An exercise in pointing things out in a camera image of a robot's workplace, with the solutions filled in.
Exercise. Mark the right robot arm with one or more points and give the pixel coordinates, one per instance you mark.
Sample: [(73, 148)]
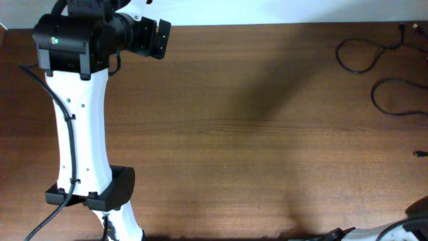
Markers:
[(412, 228)]

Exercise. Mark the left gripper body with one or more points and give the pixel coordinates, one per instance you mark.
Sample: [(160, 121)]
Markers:
[(162, 38)]

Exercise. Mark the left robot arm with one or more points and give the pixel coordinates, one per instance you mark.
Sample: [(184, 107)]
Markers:
[(75, 42)]

